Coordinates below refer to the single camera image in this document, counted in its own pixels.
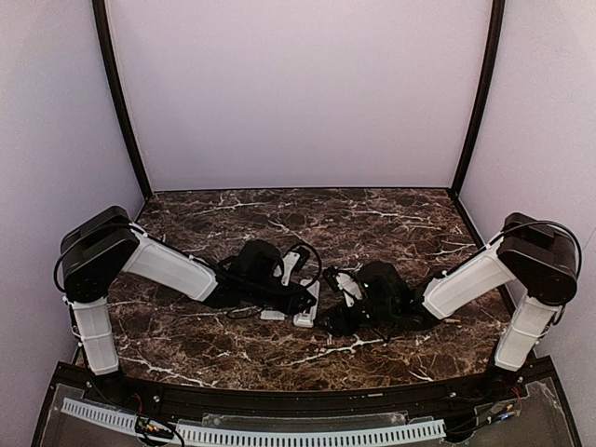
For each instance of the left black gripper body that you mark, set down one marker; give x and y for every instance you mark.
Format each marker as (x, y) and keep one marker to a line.
(289, 297)

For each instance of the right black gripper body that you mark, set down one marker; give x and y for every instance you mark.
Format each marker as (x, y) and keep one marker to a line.
(347, 313)

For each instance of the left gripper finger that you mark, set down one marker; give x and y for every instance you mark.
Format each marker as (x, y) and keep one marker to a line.
(307, 296)
(304, 311)

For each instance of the white remote control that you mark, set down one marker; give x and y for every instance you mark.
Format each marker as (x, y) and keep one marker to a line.
(306, 319)

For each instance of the white battery cover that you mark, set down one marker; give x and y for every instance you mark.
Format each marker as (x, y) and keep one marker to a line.
(272, 315)

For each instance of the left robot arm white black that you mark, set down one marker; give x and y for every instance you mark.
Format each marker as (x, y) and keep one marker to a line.
(110, 246)

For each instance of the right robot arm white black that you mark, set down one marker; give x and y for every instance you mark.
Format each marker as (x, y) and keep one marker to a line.
(545, 257)

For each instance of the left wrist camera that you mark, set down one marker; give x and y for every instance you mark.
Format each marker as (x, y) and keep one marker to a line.
(293, 261)

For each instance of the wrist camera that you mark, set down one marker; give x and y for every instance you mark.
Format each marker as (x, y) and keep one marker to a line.
(293, 261)
(344, 282)

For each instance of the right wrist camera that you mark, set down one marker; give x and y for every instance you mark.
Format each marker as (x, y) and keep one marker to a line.
(344, 282)

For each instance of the white slotted cable duct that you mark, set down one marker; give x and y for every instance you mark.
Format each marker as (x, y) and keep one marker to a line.
(189, 433)

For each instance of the black front rail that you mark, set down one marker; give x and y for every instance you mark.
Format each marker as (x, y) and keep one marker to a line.
(447, 398)

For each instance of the left black frame post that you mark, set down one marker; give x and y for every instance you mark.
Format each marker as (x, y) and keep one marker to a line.
(100, 13)

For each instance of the black frame post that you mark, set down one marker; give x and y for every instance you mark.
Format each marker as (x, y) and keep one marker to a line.
(482, 93)
(100, 13)

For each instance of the right black frame post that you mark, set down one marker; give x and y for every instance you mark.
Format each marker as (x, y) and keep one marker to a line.
(482, 93)

